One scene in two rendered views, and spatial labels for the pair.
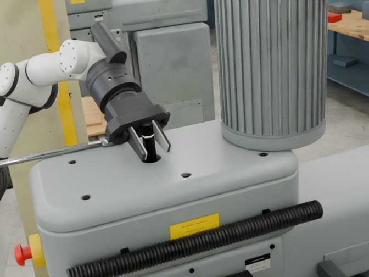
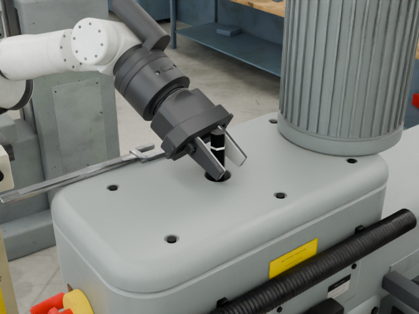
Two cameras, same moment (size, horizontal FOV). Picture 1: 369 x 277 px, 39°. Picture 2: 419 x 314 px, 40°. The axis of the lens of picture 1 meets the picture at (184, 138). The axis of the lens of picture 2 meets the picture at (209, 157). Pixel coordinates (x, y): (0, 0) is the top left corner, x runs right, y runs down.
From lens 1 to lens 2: 0.37 m
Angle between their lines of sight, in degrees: 18
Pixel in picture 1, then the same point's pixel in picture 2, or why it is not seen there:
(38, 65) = (20, 52)
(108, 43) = (146, 23)
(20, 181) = not seen: outside the picture
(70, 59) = (94, 46)
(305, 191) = not seen: hidden behind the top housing
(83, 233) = (180, 290)
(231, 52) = (321, 37)
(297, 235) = not seen: hidden behind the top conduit
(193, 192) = (298, 217)
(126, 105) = (184, 107)
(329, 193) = (393, 196)
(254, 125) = (341, 126)
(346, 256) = (408, 263)
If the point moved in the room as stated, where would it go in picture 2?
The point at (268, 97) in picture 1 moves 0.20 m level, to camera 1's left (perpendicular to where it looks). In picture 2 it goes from (364, 91) to (233, 111)
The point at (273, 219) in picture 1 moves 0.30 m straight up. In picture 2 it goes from (374, 238) to (408, 35)
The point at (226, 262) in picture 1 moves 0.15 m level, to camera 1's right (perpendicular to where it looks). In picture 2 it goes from (311, 292) to (396, 271)
